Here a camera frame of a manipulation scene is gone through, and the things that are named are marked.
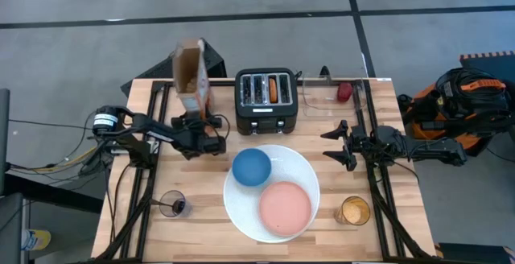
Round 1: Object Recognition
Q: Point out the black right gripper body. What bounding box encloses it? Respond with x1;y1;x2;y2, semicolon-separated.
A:
346;125;381;161

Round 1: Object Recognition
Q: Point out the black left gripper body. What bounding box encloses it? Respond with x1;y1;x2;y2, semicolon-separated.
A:
171;125;227;160

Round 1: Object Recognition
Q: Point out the orange cereal box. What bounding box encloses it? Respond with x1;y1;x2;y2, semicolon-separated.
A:
171;37;214;134

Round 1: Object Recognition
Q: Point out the dark metal spoon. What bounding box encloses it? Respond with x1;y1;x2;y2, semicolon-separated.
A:
150;197;187;215

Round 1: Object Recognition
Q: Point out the clear tinted drinking glass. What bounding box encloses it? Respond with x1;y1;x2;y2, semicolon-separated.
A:
159;190;190;219

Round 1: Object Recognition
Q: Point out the clear plastic container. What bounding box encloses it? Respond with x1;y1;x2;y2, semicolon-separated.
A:
301;75;368;118

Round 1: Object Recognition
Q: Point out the red apple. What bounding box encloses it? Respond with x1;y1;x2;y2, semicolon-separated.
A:
336;81;354;103

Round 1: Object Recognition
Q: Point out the black four-slot toaster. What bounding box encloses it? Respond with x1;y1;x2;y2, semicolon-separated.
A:
234;68;299;136

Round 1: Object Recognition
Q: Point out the amber glass with juice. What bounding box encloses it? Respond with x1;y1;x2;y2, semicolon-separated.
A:
334;196;372;227

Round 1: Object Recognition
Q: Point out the blue bowl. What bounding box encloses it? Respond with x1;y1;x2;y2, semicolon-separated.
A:
231;147;273;188

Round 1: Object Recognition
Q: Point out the pink plate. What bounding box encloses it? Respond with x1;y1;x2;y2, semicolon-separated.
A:
258;180;313;237

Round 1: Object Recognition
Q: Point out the white round woven placemat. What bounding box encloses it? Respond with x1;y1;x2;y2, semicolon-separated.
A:
223;143;322;244

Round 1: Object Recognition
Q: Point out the orange black shop vacuum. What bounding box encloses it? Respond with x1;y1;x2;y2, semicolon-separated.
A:
397;66;515;156

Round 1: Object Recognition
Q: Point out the black mat orange striped edge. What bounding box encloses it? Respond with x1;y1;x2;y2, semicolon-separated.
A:
459;49;515;74

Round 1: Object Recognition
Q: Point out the black box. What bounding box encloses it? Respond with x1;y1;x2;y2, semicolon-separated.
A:
436;242;515;264

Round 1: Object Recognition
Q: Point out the yellow white object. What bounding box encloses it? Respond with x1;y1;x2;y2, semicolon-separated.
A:
21;228;52;252

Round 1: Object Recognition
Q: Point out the cable bundle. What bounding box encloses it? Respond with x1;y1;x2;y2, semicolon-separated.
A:
7;110;108;180

